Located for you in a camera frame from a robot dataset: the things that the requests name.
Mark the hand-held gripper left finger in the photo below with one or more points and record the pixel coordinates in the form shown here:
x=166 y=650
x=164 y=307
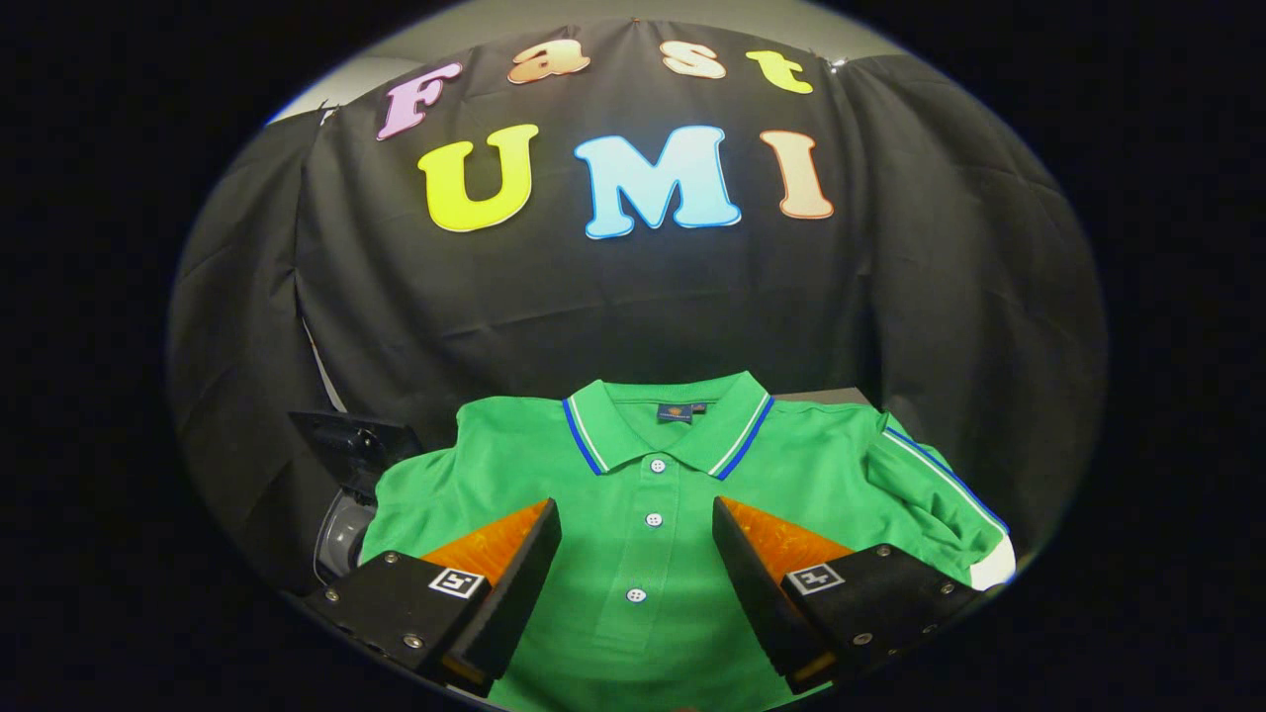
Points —
x=514 y=593

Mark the green polo shirt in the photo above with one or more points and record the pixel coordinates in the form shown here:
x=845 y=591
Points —
x=633 y=643

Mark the white paper sheet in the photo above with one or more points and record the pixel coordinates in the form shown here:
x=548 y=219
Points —
x=994 y=566

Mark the beige cabinet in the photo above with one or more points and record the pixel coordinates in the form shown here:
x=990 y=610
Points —
x=831 y=397

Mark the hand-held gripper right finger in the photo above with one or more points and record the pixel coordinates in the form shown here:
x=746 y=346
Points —
x=757 y=593

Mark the black backdrop cloth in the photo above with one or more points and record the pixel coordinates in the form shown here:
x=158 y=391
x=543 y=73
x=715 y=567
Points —
x=593 y=307

